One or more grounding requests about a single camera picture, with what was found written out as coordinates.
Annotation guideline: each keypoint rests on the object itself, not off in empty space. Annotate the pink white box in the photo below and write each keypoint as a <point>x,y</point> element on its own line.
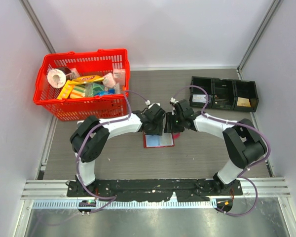
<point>119,76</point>

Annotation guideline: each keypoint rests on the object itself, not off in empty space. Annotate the cards in left bin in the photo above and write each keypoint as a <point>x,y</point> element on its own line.
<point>199,98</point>

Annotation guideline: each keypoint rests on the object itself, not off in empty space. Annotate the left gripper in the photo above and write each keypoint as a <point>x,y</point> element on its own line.
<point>158,131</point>

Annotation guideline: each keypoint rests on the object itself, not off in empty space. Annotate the yellow chips bag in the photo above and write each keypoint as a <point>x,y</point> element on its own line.
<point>87,79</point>

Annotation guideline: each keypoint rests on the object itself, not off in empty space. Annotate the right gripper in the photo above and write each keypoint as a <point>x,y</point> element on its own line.
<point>169,127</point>

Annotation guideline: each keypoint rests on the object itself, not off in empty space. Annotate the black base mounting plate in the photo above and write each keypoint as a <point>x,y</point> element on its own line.
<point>153,190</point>

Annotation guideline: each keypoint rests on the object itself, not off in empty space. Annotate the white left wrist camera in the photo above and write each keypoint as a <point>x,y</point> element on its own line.
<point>149,104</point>

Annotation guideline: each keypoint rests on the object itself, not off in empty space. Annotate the yellow orange striped package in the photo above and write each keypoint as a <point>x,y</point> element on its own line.
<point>72,91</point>

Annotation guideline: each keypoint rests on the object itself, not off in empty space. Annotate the black three-compartment bin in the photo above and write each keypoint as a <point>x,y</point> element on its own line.
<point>223,93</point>

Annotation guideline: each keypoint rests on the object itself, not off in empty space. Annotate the red plastic shopping basket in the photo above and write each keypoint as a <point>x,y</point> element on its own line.
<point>100,62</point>

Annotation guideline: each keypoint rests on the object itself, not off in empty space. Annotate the black tape roll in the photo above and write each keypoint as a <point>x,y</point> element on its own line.
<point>66,71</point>

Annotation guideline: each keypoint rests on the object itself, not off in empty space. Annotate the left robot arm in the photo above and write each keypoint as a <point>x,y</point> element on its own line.
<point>92,134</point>

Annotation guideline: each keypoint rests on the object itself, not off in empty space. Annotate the gold card in bin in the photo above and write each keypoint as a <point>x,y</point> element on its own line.
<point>243,102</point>

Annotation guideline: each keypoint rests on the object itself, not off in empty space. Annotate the green blue packet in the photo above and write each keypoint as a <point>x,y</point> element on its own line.
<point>95,89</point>

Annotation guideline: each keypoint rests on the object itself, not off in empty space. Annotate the red leather card holder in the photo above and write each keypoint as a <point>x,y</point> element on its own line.
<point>156,141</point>

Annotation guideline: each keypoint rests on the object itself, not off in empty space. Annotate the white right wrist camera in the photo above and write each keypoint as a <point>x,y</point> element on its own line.
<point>173,101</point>

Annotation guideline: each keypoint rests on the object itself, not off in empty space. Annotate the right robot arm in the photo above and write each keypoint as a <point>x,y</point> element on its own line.
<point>244,145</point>

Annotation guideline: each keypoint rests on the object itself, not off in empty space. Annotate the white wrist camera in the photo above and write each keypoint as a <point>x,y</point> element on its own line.
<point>149,104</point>
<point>173,101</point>

